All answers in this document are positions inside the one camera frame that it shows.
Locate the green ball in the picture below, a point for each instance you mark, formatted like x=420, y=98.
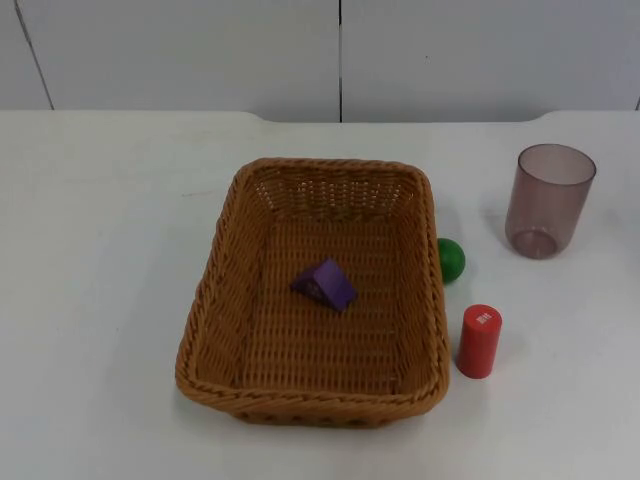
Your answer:
x=451, y=261

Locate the red cylinder block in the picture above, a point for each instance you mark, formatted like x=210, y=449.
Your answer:
x=478, y=341

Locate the purple triangular block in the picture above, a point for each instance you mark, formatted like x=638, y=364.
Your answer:
x=327, y=286

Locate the clear cup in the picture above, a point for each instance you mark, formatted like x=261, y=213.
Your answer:
x=547, y=202

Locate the pale brown wicker basket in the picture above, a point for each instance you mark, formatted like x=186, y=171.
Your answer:
x=320, y=350

